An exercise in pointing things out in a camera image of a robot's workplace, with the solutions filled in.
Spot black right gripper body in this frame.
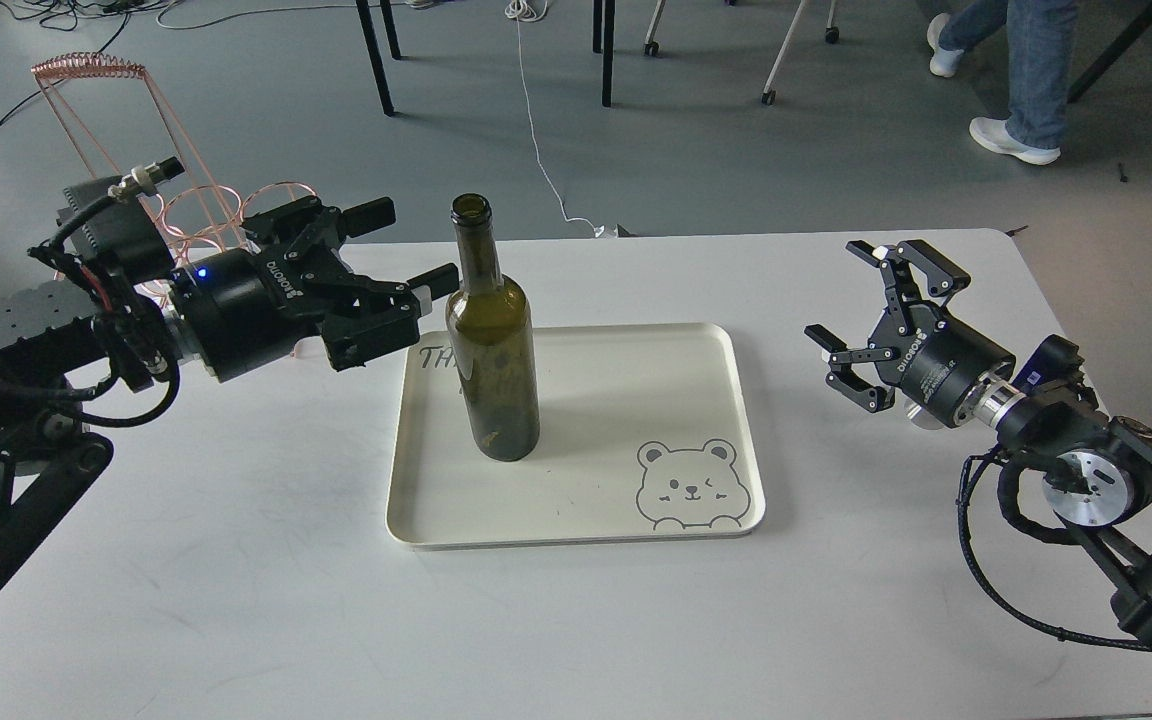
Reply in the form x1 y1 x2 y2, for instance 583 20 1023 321
870 301 1016 427

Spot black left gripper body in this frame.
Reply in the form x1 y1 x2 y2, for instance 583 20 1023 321
172 197 424 382

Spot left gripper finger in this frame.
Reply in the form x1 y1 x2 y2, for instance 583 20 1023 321
323 197 396 247
406 263 461 311

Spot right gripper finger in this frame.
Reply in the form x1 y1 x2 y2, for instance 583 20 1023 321
804 324 899 414
846 240 972 336

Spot dark green wine bottle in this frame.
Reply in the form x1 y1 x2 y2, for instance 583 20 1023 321
445 194 540 462

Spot steel double jigger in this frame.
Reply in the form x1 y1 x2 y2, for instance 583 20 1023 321
905 404 945 430

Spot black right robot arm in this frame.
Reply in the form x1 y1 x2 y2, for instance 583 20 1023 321
805 240 1152 652

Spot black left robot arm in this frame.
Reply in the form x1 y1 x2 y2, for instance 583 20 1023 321
0 158 460 591

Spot cream bear serving tray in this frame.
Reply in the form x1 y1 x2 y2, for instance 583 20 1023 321
387 323 765 550

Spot black table leg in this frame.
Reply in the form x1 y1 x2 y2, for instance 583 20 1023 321
591 0 617 108
355 0 403 118

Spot person in blue jeans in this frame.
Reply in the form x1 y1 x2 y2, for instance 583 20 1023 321
925 1 1079 167

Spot white chair base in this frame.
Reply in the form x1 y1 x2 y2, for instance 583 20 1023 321
637 1 858 108

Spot black table leg right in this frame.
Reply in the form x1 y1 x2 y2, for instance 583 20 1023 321
591 0 617 108

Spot copper wire bottle rack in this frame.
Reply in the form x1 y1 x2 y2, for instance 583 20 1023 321
31 53 316 265

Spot white floor cable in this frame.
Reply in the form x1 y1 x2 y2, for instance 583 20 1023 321
505 0 627 238

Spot black floor cables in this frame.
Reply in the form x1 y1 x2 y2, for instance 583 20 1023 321
0 0 357 191

